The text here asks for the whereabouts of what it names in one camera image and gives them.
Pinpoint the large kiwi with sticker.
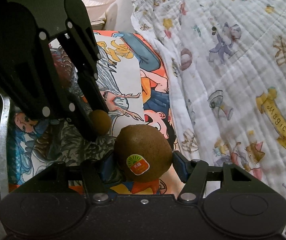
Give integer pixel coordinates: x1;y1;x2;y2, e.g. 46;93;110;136
113;124;172;183

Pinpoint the small brown kiwi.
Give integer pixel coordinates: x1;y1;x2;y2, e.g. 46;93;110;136
89;110;111;135

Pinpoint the Luffy anime drawing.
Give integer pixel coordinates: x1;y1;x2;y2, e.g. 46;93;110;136
105;155;184;196

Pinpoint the red warrior anime drawing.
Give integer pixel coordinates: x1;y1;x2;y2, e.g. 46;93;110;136
7;31;143;186

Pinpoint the white cartoon print blanket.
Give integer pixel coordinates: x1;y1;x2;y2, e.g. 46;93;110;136
131;0;286;237

